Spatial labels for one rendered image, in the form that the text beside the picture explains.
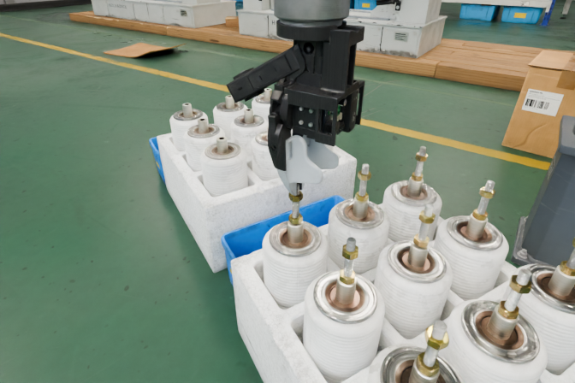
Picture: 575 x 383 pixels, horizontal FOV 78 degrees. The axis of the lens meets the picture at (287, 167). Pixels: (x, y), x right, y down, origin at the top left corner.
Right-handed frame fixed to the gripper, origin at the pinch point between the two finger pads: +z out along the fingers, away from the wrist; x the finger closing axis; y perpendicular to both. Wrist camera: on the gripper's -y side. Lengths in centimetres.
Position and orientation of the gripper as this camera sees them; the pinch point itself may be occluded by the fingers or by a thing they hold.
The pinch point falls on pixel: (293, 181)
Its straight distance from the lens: 47.2
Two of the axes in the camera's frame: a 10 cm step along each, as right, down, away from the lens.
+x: 5.4, -4.2, 7.3
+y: 8.4, 2.7, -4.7
